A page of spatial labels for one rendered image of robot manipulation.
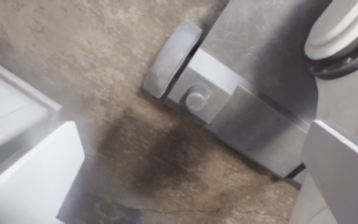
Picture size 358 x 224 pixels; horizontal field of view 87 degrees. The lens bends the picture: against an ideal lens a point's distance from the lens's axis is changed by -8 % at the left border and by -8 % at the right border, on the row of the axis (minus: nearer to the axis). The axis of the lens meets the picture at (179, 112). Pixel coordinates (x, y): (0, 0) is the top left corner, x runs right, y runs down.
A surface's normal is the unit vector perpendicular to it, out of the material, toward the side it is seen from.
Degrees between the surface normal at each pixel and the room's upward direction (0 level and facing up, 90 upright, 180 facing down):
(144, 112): 0
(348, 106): 90
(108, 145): 0
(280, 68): 0
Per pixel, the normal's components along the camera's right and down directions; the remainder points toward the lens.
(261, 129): -0.18, 0.42
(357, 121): -0.83, -0.54
